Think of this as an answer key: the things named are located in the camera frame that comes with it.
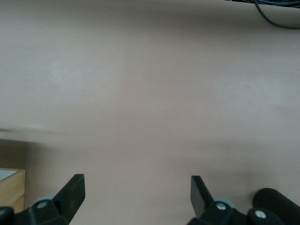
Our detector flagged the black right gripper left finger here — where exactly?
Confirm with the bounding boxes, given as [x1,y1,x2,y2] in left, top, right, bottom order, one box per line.
[28,173,86,225]

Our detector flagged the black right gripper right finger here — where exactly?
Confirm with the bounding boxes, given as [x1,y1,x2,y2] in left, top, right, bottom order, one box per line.
[187,175,249,225]

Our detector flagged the wooden drawer with white front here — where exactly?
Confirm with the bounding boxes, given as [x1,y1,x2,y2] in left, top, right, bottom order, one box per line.
[0,168,26,214]

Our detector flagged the black looped cable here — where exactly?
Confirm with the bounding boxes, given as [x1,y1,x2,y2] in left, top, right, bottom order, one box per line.
[254,0,300,30]

